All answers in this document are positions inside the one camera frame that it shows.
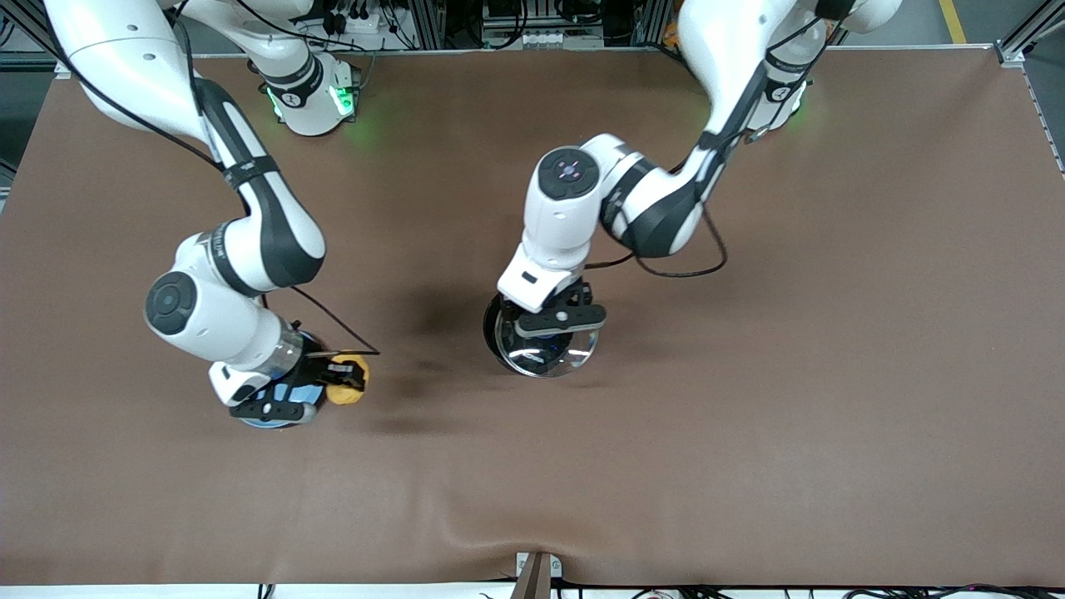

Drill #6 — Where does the brown table mat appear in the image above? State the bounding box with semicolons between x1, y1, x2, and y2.
0;46;1065;587

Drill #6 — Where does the aluminium frame rail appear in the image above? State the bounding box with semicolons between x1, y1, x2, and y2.
54;43;999;61

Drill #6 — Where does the yellow potato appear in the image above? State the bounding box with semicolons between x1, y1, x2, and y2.
326;355;370;407

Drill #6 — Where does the metal table edge bracket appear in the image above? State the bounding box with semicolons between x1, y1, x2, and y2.
514;552;563;599

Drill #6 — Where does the glass lid with blue knob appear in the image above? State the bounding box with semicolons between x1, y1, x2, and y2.
493;309;601;379

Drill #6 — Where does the black pot with blue handle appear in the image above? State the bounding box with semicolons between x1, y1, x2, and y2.
483;291;602;380

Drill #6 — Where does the black floor cable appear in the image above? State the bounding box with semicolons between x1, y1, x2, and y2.
840;584;1065;599

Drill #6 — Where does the light blue round plate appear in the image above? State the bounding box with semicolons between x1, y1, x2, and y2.
240;333;327;430

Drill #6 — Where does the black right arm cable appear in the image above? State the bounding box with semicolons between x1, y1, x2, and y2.
50;0;381;359

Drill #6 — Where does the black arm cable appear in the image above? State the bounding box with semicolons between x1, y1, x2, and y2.
50;0;381;359
582;17;833;280

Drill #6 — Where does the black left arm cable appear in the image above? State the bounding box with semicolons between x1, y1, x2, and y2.
582;17;833;280

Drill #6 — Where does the aluminium frame corner post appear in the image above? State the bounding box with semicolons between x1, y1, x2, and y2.
994;0;1065;69

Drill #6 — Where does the white power strip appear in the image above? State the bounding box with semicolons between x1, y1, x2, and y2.
329;7;385;36

